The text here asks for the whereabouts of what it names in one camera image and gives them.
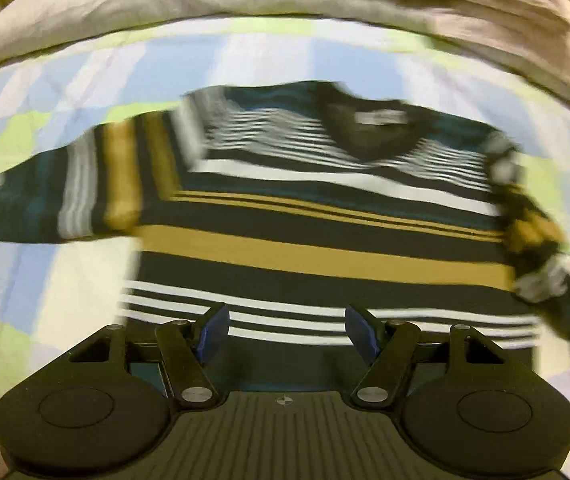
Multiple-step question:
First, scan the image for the dark striped knit sweater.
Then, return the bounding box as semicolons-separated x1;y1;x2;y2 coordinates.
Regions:
0;80;570;390

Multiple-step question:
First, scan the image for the checkered blue green bedsheet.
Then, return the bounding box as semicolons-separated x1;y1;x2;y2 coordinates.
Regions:
0;15;570;480

